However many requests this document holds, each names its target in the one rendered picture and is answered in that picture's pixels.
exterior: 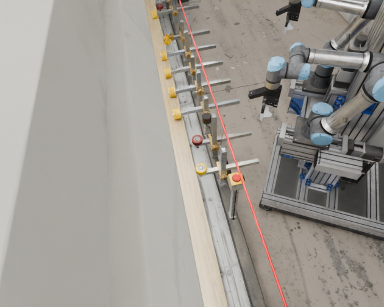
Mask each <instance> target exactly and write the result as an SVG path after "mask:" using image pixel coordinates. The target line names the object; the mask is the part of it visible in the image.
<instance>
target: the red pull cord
mask: <svg viewBox="0 0 384 307"><path fill-rule="evenodd" d="M179 2H180V5H181V8H182V11H183V14H184V16H185V19H186V22H187V25H188V28H189V30H190V34H191V37H192V39H193V43H194V46H195V48H196V51H197V54H198V57H199V60H200V63H201V65H202V69H203V71H204V74H205V78H206V80H207V83H208V86H209V89H210V92H211V94H212V98H213V100H214V103H215V106H216V109H217V112H218V115H219V118H220V120H221V124H222V127H223V129H224V133H225V135H226V138H227V141H228V144H229V147H230V150H231V153H232V155H233V159H234V161H235V164H236V168H237V170H238V173H239V175H240V179H241V182H242V184H243V188H244V190H245V193H246V196H247V199H248V202H249V205H250V207H251V210H252V214H253V216H254V219H255V223H256V224H257V228H258V231H259V234H260V237H261V240H262V243H263V245H264V248H265V251H266V254H267V257H268V260H269V263H270V265H271V269H272V272H273V274H274V278H275V279H276V283H277V286H278V289H279V292H280V295H281V297H282V300H283V304H284V306H285V307H288V306H287V303H286V300H285V297H284V295H283V292H282V288H281V286H280V283H279V280H278V278H277V274H276V272H275V269H274V266H273V263H272V261H271V257H270V255H269V252H268V249H267V246H266V243H265V240H264V237H263V235H262V232H261V229H260V226H259V224H258V220H257V217H256V215H255V212H254V209H253V206H252V203H251V200H250V198H249V195H248V192H247V189H246V186H245V184H244V180H243V178H242V175H241V172H240V169H239V166H238V163H237V161H236V158H235V154H234V152H233V149H232V146H231V143H230V141H229V137H228V135H227V132H226V129H225V127H224V123H223V121H222V118H221V115H220V112H219V109H218V106H217V104H216V101H215V97H214V95H213V92H212V89H211V86H210V84H209V81H208V78H207V75H206V72H205V69H204V66H203V64H202V60H201V58H200V55H199V52H198V49H197V47H196V43H195V41H194V38H193V35H192V33H191V29H190V26H189V24H188V21H187V18H186V15H185V12H184V10H183V7H182V3H181V1H180V0H179Z"/></svg>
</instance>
